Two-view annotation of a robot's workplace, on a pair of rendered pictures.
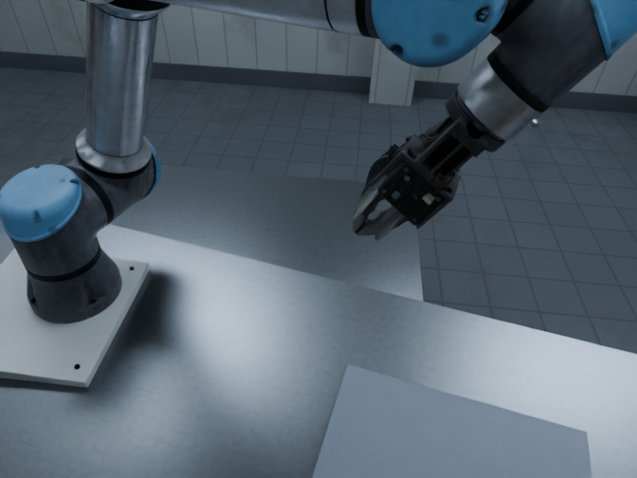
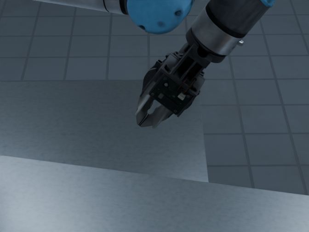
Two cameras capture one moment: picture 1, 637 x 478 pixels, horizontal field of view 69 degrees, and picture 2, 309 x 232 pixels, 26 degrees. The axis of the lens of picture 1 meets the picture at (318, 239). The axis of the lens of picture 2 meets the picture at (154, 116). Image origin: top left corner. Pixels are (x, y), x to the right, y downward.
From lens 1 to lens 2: 0.55 m
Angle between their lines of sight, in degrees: 5
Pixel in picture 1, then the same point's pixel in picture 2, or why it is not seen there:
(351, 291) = (145, 180)
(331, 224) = (122, 123)
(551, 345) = not seen: outside the picture
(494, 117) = (212, 43)
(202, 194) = not seen: outside the picture
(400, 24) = (141, 17)
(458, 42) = (169, 25)
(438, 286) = (250, 185)
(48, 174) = not seen: outside the picture
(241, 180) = (31, 90)
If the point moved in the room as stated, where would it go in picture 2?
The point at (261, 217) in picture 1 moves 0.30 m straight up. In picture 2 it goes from (55, 124) to (42, 13)
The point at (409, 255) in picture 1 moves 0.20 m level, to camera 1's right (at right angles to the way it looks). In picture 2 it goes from (196, 144) to (282, 139)
